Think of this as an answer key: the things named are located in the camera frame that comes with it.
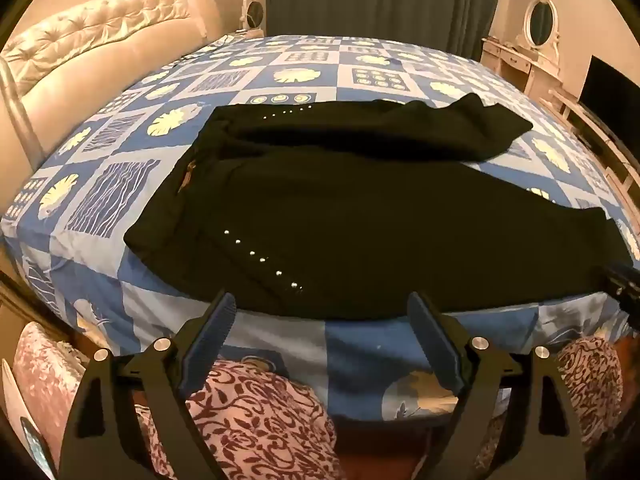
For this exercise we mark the dark grey curtain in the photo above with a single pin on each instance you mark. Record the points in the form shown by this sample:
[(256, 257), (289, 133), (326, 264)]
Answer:
[(375, 0)]

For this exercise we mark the cream tufted headboard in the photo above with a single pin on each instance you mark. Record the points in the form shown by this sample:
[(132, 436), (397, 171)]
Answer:
[(100, 45)]

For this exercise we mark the blue patterned bed sheet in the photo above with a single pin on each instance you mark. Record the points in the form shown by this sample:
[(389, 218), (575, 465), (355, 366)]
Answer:
[(125, 180)]

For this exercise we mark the person's floral pajama legs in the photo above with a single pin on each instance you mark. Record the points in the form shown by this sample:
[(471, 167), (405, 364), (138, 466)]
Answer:
[(250, 410)]

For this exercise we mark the pink velvet cushion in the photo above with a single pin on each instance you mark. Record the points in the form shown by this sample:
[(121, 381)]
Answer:
[(45, 375)]

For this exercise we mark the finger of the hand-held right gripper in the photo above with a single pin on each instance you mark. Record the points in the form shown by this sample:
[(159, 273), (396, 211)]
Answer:
[(625, 285)]

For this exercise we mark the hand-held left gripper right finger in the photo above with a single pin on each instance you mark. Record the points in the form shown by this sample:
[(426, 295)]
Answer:
[(435, 340)]

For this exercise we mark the grey metal pole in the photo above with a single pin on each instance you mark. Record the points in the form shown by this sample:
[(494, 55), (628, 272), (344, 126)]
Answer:
[(20, 115)]

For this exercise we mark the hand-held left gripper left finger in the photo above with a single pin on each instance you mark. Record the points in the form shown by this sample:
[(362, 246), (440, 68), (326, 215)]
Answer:
[(212, 332)]

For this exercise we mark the black flat television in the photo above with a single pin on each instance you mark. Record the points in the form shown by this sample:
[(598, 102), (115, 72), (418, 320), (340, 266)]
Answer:
[(610, 90)]

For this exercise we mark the black pants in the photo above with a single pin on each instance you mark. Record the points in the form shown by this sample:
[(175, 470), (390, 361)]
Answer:
[(350, 210)]

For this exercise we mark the small round table mirror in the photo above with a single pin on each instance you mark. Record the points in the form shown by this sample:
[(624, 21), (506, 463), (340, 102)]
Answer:
[(256, 14)]

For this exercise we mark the white oval vanity mirror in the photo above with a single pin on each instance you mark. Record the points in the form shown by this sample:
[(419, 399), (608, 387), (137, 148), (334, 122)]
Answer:
[(541, 20)]

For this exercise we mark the white dressing table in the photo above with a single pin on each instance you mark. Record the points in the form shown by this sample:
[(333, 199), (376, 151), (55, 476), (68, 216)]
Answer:
[(510, 60)]

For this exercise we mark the white television stand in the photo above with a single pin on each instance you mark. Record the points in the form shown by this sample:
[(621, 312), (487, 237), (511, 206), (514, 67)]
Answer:
[(590, 130)]

